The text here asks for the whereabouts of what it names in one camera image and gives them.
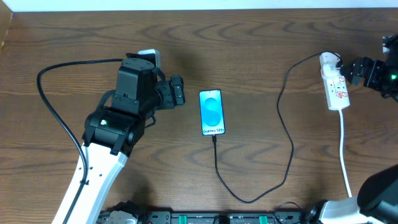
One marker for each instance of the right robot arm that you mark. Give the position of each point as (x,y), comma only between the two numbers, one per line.
(376,201)

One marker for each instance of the blue Galaxy smartphone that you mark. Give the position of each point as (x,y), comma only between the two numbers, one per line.
(211,112)

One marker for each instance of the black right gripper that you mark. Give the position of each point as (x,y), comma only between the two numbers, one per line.
(360,70)

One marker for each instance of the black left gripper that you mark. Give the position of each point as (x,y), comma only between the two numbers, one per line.
(177,91)

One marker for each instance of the white USB charger adapter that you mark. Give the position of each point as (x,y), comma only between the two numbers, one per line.
(329,65)

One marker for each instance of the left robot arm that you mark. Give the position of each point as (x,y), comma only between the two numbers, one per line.
(112,130)

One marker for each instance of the white power strip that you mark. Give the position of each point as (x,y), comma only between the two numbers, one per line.
(336,91)

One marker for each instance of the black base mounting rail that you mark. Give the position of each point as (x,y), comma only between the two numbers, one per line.
(128,212)

